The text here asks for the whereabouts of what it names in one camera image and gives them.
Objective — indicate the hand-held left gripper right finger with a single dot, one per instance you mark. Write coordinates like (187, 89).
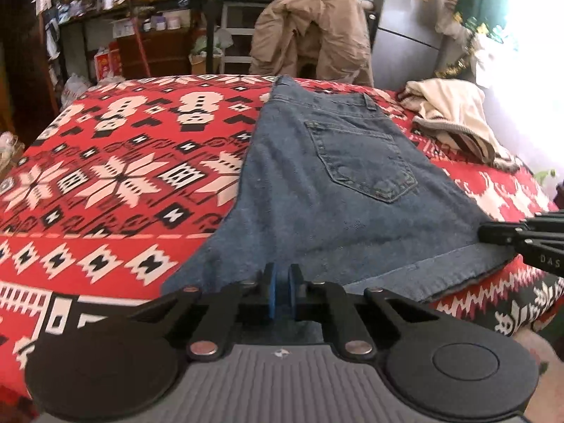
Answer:
(292, 293)

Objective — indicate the beige curtain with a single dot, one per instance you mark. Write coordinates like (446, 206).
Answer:
(449, 22)

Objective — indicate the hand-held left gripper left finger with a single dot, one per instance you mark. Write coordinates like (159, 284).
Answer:
(272, 293)

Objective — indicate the brown wooden cabinet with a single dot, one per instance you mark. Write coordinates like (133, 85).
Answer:
(167, 53)

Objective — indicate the red patterned blanket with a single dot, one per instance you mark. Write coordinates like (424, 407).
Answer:
(110, 176)

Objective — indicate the cluttered dark shelf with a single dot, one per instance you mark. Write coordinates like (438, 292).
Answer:
(211, 39)

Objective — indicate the silver refrigerator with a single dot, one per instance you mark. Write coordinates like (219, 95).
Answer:
(405, 53)

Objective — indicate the blue denim jeans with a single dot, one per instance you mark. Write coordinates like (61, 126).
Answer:
(330, 185)

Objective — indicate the beige jacket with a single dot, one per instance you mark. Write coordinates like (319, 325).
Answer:
(339, 31)

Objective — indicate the red box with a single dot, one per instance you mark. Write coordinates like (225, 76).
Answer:
(108, 64)

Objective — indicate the white sweater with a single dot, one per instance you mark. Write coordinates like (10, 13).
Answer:
(449, 105)

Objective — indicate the white plastic bag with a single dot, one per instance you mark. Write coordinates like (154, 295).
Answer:
(77, 88)

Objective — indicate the yellow paper bag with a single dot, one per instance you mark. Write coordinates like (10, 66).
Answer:
(198, 64)

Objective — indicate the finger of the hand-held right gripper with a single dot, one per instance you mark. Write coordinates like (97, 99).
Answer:
(502, 229)
(502, 239)

